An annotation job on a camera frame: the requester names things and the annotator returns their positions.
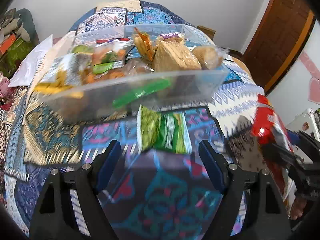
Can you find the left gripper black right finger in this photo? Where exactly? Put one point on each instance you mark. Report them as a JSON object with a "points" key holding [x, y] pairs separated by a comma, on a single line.
{"points": [[265, 216]]}

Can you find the red snack bag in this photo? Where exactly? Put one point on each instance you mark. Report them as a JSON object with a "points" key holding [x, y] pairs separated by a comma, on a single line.
{"points": [[269, 129]]}

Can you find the green pea snack bag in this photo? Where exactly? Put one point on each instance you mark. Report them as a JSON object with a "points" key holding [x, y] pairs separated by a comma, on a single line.
{"points": [[166, 132]]}

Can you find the tan cracker snack pack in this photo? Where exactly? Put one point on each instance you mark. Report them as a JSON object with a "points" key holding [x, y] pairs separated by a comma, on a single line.
{"points": [[174, 56]]}

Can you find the yellow rice puff pack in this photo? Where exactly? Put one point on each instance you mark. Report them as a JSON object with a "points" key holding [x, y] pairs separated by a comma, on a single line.
{"points": [[106, 60]]}

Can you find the green top cookie bag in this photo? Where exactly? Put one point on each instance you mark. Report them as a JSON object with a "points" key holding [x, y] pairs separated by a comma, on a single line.
{"points": [[143, 44]]}

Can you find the person's right hand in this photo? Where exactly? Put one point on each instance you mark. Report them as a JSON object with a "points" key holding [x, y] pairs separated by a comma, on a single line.
{"points": [[297, 208]]}

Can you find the white device with stickers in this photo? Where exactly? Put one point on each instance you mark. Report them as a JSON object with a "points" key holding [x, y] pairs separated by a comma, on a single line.
{"points": [[307, 122]]}

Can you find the blue patchwork bed quilt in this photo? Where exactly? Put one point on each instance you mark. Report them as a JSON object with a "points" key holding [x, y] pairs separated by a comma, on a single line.
{"points": [[151, 196]]}

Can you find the clear plastic storage bin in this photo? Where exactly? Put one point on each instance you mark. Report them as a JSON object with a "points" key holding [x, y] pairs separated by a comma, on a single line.
{"points": [[62, 90]]}

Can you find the white pillow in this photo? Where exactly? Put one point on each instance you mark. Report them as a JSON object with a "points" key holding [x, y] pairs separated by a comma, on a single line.
{"points": [[26, 71]]}

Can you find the brown wooden door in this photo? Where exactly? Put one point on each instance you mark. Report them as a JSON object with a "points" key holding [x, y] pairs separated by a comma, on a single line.
{"points": [[280, 37]]}

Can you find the pink plush toy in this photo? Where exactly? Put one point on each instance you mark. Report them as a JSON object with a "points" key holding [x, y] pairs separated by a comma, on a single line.
{"points": [[4, 89]]}

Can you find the green storage box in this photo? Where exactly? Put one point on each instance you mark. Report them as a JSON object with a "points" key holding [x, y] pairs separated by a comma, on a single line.
{"points": [[13, 57]]}

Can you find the cardboard box on floor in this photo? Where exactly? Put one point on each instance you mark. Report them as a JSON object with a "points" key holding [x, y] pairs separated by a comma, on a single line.
{"points": [[209, 32]]}

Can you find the orange flat box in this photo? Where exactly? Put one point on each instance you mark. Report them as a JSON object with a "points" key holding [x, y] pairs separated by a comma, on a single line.
{"points": [[7, 43]]}

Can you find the grey plush cushion pile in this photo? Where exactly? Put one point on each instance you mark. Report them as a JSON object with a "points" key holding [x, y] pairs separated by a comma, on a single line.
{"points": [[21, 23]]}

